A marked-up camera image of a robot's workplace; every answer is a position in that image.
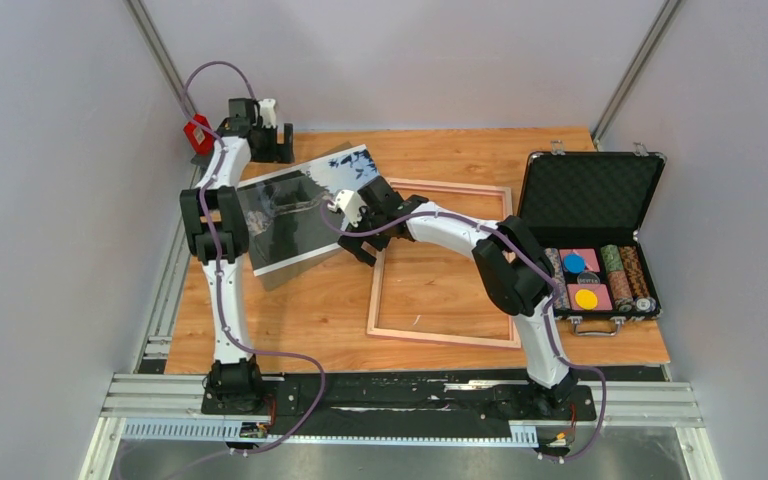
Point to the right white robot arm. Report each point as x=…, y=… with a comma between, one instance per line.
x=516, y=274

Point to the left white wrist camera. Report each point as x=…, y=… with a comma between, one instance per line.
x=267, y=113

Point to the red small box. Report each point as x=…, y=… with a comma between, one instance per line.
x=199, y=134

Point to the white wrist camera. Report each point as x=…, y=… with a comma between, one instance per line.
x=267, y=113
x=350, y=204

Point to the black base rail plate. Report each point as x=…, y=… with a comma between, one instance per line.
x=468, y=404

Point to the wooden picture frame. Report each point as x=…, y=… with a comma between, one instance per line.
x=426, y=293

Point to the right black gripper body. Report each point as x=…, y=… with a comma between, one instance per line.
x=371, y=219

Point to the yellow round chip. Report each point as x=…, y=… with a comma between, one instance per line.
x=586, y=299

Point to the black poker chip case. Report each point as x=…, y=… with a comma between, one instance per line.
x=594, y=204

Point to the grey backing board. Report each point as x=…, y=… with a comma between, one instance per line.
x=284, y=278

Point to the Great Wall photo print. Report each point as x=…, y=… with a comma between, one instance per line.
x=304, y=212

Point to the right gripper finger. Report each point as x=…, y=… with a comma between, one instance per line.
x=411, y=204
x=364, y=248

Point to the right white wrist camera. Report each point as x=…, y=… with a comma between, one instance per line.
x=350, y=204

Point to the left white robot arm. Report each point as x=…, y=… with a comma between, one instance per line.
x=217, y=235

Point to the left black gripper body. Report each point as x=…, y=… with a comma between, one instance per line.
x=267, y=139

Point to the blue round chip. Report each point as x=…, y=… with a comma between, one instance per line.
x=574, y=263

